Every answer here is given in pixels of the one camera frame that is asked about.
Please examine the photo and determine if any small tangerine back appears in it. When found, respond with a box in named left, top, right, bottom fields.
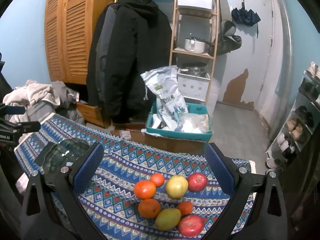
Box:
left=150, top=173, right=165, bottom=187

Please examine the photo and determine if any white printed rice bag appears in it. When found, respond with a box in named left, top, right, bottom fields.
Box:
left=140, top=66, right=188, bottom=131

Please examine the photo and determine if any white cooking pot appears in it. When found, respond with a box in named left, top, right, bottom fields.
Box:
left=184, top=37, right=206, bottom=53

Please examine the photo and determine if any large orange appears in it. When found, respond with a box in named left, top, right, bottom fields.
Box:
left=138, top=199, right=161, bottom=219
left=133, top=180, right=156, bottom=199

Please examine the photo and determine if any wooden louvered wardrobe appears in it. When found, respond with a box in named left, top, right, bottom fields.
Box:
left=44, top=0, right=112, bottom=85

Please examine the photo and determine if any small tangerine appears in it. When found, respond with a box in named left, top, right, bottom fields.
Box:
left=176, top=202, right=193, bottom=216
left=150, top=173, right=165, bottom=187

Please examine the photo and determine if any large orange front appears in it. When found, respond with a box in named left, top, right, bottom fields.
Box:
left=138, top=199, right=161, bottom=219

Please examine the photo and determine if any yellow-green pear back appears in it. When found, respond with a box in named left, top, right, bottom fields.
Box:
left=165, top=175, right=188, bottom=199

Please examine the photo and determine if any small tangerine front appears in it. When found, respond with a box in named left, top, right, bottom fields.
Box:
left=176, top=202, right=193, bottom=216

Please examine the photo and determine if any steel steamer pot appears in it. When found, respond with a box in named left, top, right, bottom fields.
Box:
left=180, top=62, right=207, bottom=77

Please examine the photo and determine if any dark blue folded umbrella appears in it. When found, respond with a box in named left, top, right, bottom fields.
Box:
left=231, top=7, right=261, bottom=37

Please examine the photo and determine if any pile of grey clothes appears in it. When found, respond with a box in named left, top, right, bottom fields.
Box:
left=2, top=80, right=85, bottom=124

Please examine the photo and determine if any red apple front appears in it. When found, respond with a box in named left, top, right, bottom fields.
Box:
left=178, top=215, right=204, bottom=237

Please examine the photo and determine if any brown cardboard box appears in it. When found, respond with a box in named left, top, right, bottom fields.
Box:
left=111, top=130, right=207, bottom=154

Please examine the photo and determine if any white patterned storage box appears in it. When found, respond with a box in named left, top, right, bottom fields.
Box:
left=177, top=73, right=210, bottom=102

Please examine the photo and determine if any wooden drawer box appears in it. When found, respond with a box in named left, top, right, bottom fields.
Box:
left=76, top=102, right=111, bottom=128

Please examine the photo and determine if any dark glass fruit plate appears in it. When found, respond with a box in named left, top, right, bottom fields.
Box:
left=35, top=138, right=89, bottom=174

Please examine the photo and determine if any black hanging jacket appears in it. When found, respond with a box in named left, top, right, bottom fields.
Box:
left=86, top=0, right=172, bottom=124

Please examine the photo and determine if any patterned blue tablecloth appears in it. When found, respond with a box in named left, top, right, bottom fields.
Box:
left=14, top=113, right=257, bottom=240

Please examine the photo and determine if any teal plastic bin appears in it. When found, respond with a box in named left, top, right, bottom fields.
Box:
left=146, top=103, right=213, bottom=142

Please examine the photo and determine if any grey backpack on door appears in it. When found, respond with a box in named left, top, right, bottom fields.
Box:
left=216, top=20, right=242, bottom=56

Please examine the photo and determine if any yellow-green mango front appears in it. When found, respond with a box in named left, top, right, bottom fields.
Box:
left=155, top=208, right=182, bottom=231

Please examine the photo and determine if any shoe rack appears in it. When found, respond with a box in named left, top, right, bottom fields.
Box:
left=265, top=61, right=319, bottom=172

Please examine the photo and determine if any red apple back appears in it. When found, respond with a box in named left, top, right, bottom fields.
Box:
left=187, top=173, right=208, bottom=192

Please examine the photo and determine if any clear plastic bag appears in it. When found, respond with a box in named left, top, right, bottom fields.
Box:
left=176, top=113, right=213, bottom=134

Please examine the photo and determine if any red apple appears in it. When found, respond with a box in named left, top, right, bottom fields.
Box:
left=178, top=215, right=204, bottom=237
left=187, top=173, right=208, bottom=192

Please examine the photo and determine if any wooden shelf rack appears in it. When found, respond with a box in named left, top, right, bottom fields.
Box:
left=169, top=0, right=221, bottom=103

